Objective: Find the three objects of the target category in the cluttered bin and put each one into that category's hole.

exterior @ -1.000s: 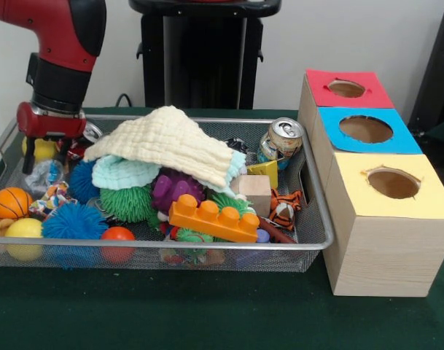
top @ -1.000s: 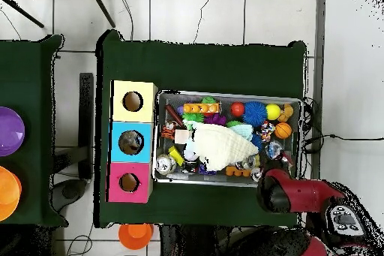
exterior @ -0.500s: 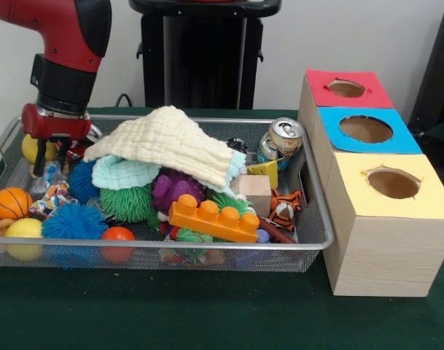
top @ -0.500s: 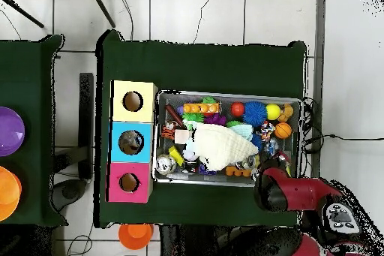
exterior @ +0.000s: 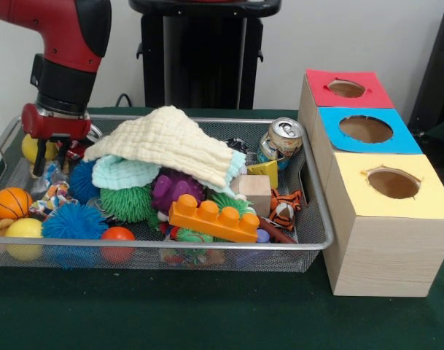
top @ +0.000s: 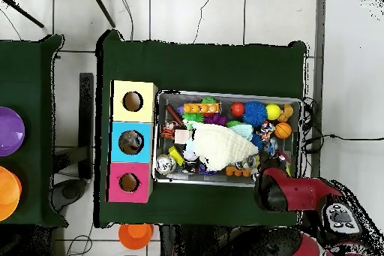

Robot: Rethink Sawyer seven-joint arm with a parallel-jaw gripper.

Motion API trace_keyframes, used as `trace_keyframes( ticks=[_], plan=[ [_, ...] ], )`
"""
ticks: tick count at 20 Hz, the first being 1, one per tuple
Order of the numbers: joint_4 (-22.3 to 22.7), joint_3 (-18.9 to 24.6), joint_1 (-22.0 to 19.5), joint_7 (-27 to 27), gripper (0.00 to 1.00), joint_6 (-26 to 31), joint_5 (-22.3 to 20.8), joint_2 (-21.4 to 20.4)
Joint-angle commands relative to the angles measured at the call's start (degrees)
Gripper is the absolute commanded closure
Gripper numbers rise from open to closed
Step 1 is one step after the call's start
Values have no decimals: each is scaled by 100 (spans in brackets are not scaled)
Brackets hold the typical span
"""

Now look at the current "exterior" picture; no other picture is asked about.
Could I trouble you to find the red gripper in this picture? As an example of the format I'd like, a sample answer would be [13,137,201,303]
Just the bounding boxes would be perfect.
[20,103,93,176]

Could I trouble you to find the crushed clear plastic bottle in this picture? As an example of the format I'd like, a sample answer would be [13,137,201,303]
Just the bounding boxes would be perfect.
[31,160,69,193]

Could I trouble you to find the mint knitted cloth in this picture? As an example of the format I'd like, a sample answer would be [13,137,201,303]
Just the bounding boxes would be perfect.
[91,151,248,200]

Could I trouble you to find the cream knitted cloth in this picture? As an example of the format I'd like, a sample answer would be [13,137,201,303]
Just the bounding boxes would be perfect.
[83,105,238,190]

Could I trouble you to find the silver mesh bin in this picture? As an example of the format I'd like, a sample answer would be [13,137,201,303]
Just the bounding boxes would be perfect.
[0,112,335,273]

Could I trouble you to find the wooden box with three holes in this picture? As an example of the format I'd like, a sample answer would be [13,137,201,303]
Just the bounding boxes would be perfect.
[297,69,444,298]

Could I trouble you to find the crushed red drink can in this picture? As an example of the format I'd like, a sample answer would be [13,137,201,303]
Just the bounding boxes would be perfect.
[55,139,88,162]

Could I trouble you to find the orange toy basketball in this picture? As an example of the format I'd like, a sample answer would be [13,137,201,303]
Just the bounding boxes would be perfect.
[0,187,34,222]

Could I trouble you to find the blue spiky rubber ball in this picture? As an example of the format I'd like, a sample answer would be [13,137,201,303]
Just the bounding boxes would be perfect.
[42,202,109,241]

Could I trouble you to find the green spiky rubber ball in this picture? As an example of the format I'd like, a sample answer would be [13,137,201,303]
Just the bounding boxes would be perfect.
[99,184,153,223]

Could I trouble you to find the purple spiky rubber toy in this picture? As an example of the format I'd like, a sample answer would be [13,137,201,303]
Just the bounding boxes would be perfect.
[151,171,207,214]

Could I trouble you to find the orange toy building block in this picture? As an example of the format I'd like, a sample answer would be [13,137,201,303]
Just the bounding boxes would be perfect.
[168,193,261,244]

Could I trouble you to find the dark green table cloth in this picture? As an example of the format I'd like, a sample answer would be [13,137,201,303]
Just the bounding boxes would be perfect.
[0,106,444,350]

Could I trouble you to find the tiger striped plush toy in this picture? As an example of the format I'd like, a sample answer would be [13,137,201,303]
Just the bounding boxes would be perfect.
[268,188,303,232]

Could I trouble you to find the black upright panel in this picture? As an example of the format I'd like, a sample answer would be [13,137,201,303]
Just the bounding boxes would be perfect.
[407,5,444,136]

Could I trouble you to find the black cable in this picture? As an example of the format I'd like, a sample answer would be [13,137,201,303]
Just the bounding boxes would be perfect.
[114,93,136,109]

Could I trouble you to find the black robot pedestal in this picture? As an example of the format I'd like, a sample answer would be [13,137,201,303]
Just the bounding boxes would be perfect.
[128,0,283,110]

